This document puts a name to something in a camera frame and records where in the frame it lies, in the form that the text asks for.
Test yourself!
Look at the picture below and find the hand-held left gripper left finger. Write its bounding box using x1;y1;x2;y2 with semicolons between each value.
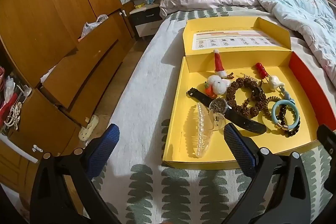
30;123;121;224

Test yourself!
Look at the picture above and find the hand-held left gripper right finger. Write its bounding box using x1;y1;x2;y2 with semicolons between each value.
223;123;315;224

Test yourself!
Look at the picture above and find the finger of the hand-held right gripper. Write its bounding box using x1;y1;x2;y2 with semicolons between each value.
316;124;336;195

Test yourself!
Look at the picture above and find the black bead bracelet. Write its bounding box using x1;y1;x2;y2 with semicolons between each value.
278;105;300;137

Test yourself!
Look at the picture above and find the clear pearl hair claw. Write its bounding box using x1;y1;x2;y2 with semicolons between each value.
188;102;226;159

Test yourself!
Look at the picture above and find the black leather wrist watch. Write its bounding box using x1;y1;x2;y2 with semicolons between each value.
187;87;267;134

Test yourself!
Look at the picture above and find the light blue ring bangle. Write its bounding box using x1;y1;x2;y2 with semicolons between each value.
272;99;300;130

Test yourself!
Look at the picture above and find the small wooden bead bracelet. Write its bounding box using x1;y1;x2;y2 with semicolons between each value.
264;96;282;117

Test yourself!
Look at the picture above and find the large brown seed bracelet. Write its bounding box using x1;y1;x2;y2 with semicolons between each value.
226;77;266;119

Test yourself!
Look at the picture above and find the blue hair clip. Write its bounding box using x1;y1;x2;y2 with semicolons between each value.
282;91;296;104

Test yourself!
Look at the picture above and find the white plush bunny hair clip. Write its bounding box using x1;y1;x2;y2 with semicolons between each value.
203;74;229;98

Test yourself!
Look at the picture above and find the yellow cardboard box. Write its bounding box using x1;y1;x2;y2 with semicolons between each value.
162;17;327;170

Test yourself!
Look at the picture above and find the cream clog slipper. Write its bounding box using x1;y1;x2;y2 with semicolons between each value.
79;115;100;141

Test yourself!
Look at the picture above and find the patterned bed sheet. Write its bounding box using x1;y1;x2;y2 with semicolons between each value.
89;5;336;224

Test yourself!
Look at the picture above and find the red santa hat hair clip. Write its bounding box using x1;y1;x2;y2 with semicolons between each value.
213;49;234;80

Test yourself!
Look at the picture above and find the white plastic bag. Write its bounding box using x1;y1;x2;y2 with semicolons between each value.
80;14;109;39

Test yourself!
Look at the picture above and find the black and white nightstand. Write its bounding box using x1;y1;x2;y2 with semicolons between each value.
130;2;166;38

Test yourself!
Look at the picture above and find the light blue printed quilt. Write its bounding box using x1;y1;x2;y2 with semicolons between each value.
235;0;336;80

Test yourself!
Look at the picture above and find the wooden wardrobe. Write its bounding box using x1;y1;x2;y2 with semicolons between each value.
0;0;163;203

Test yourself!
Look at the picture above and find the white tooth keychain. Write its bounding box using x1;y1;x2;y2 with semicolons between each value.
268;75;286;94

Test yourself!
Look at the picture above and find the shelf clutter with cables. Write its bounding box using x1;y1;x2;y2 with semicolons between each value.
0;67;32;133

